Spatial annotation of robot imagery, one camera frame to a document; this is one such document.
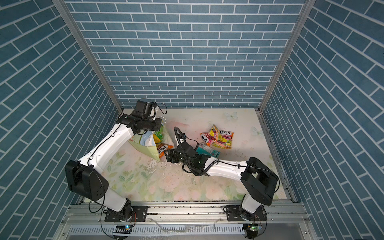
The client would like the teal candy bag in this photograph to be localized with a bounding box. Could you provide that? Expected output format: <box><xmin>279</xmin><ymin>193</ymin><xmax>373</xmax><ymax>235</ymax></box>
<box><xmin>196</xmin><ymin>143</ymin><xmax>220</xmax><ymax>158</ymax></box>

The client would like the pink yellow Fox's candy bag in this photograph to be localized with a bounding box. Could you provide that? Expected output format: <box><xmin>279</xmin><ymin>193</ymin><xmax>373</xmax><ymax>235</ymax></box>
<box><xmin>200</xmin><ymin>125</ymin><xmax>223</xmax><ymax>146</ymax></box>

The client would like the pastel printed paper bag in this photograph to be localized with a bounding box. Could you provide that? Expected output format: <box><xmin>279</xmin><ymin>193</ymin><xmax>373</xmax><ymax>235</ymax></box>
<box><xmin>129</xmin><ymin>117</ymin><xmax>174</xmax><ymax>162</ymax></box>

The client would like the orange Fox's fruits candy bag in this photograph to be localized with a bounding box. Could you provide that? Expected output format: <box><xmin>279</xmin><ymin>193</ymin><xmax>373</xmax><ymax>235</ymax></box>
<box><xmin>213</xmin><ymin>130</ymin><xmax>234</xmax><ymax>149</ymax></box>

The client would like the orange white snack packet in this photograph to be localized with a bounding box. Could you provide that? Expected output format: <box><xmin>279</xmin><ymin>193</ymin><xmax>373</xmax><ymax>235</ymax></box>
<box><xmin>156</xmin><ymin>143</ymin><xmax>174</xmax><ymax>158</ymax></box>

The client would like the green snack packet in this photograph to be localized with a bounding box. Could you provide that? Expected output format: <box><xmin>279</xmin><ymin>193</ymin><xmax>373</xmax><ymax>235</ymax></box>
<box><xmin>153</xmin><ymin>131</ymin><xmax>164</xmax><ymax>144</ymax></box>

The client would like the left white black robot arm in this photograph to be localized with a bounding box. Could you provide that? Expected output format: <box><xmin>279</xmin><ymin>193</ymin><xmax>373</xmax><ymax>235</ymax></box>
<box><xmin>65</xmin><ymin>99</ymin><xmax>162</xmax><ymax>222</ymax></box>

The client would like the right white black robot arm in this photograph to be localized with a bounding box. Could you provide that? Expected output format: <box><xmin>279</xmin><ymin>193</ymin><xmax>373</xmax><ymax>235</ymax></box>
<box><xmin>165</xmin><ymin>142</ymin><xmax>280</xmax><ymax>221</ymax></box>

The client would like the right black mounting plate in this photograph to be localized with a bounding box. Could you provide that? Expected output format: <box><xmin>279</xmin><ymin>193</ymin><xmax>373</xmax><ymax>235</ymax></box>
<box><xmin>223</xmin><ymin>205</ymin><xmax>268</xmax><ymax>222</ymax></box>

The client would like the black mounting plate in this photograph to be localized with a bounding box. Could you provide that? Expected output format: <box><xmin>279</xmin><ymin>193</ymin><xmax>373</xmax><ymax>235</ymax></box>
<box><xmin>103</xmin><ymin>206</ymin><xmax>149</xmax><ymax>223</ymax></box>
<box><xmin>223</xmin><ymin>205</ymin><xmax>268</xmax><ymax>222</ymax></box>

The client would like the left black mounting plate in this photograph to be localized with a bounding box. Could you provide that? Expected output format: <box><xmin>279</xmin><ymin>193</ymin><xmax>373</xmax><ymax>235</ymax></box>
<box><xmin>103</xmin><ymin>206</ymin><xmax>149</xmax><ymax>223</ymax></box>

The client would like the white slotted cable duct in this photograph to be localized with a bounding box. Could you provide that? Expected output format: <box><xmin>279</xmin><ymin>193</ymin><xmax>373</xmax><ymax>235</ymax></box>
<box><xmin>68</xmin><ymin>224</ymin><xmax>245</xmax><ymax>237</ymax></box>

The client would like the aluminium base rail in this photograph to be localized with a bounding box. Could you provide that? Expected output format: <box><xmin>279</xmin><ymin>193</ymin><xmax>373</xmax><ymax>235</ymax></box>
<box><xmin>54</xmin><ymin>201</ymin><xmax>317</xmax><ymax>240</ymax></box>

